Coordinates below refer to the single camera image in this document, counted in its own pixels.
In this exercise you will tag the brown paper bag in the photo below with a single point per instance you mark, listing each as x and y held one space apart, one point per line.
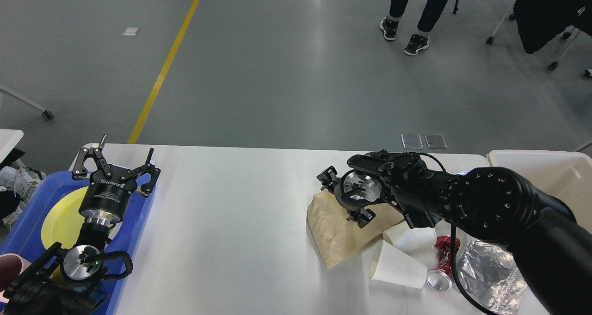
337 238

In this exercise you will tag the lower white paper cup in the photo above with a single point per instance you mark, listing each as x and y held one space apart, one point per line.
391 265

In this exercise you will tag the pale green plate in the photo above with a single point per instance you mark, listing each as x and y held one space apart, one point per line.
115 231

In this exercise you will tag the upper white paper cup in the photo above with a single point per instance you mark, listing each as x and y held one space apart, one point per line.
407 239

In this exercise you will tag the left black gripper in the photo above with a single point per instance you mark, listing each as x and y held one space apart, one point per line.
108 198

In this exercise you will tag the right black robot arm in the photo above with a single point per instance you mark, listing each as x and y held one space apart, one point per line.
493 204

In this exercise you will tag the white side table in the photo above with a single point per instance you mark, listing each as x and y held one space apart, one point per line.
10 138

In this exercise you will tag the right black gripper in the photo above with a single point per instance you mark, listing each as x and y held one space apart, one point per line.
353 191

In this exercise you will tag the left floor outlet plate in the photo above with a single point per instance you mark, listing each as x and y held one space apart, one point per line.
412 141

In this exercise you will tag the silver foil bag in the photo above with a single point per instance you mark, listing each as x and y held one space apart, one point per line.
490 276

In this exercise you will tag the yellow plastic plate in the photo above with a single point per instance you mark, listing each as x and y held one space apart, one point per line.
64 221

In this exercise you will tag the white rolling chair frame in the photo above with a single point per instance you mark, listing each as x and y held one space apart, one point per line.
568 36

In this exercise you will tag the pink ribbed cup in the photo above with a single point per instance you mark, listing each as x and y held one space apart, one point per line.
11 266

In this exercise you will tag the floor outlet plate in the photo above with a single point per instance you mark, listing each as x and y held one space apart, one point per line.
436 141
412 141

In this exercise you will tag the white paper cup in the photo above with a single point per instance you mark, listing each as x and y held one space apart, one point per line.
407 239
391 265

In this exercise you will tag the right floor outlet plate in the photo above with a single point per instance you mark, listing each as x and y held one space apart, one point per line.
436 141

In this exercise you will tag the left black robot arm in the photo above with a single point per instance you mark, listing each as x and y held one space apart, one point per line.
66 280

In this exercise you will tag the beige plastic bin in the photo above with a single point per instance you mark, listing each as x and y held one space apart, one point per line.
565 175

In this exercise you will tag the crushed red soda can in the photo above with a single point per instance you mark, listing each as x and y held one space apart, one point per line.
440 278

